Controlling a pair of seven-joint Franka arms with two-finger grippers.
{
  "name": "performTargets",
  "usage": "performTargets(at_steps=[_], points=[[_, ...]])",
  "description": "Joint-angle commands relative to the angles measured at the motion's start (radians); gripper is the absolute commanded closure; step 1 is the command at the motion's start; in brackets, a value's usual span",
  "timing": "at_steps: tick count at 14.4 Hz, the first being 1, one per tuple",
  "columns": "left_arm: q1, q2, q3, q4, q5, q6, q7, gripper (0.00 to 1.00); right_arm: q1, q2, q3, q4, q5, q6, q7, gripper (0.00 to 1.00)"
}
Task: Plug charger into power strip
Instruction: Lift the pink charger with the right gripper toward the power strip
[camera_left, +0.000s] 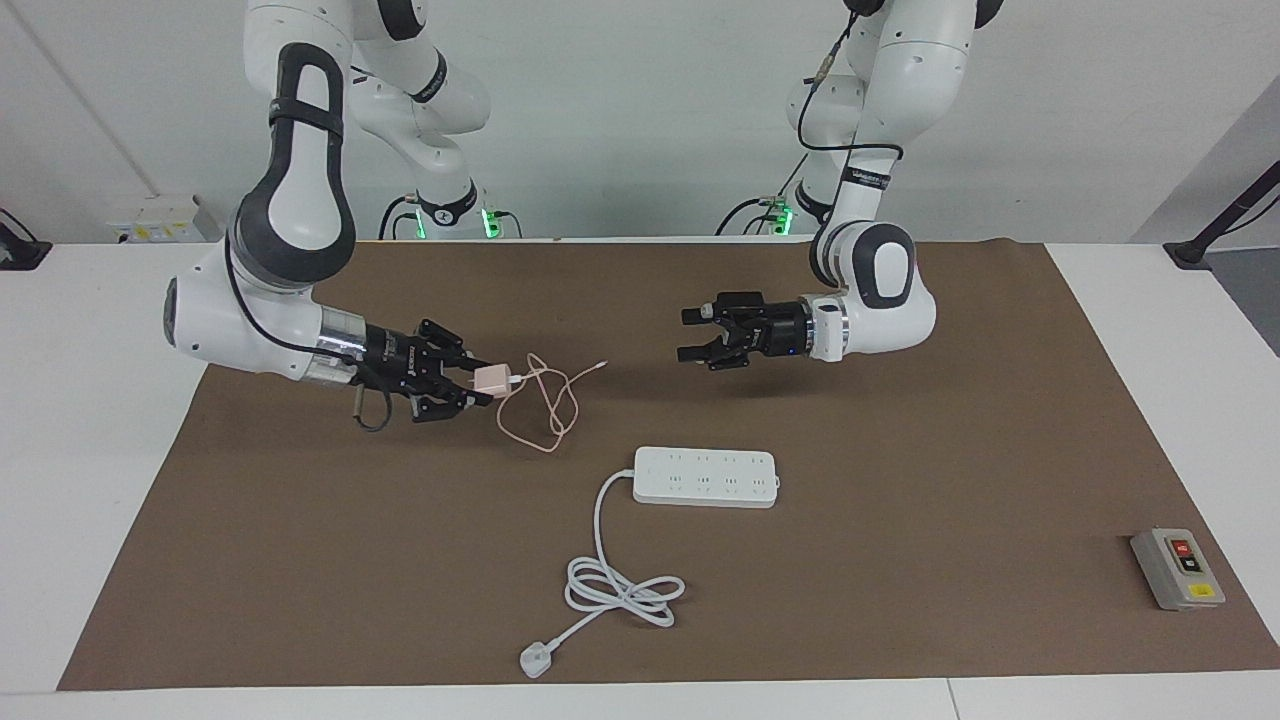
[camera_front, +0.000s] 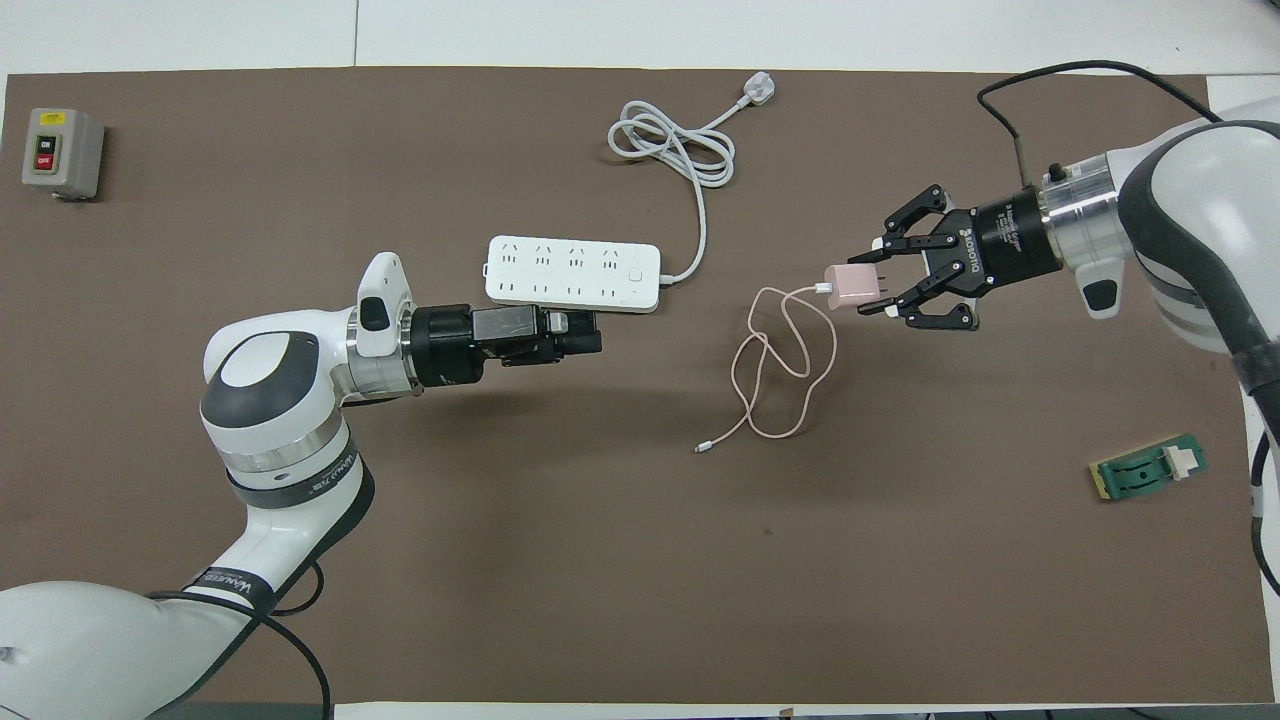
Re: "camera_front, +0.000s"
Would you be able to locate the green clip on card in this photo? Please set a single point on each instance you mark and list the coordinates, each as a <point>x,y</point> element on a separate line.
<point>1140,475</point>

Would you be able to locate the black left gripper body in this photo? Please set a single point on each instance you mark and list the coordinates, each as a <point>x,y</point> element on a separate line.
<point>445,345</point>

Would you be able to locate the brown table mat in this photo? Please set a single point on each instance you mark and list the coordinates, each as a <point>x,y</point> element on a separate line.
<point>640,560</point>

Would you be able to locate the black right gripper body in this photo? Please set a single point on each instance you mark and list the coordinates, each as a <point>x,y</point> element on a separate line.
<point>1005,240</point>

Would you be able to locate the pink USB charger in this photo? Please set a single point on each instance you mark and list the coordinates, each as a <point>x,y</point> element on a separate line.
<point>850,287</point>

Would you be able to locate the white power strip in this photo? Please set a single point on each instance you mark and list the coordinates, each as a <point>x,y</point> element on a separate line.
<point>575,270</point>

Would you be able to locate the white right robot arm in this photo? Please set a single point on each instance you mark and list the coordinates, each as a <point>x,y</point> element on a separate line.
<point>1220,200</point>

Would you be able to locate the grey on-off switch box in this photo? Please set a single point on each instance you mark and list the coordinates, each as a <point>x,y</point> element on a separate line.
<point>75,150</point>

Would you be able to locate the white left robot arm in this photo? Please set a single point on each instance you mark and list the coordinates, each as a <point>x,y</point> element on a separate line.
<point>260,420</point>

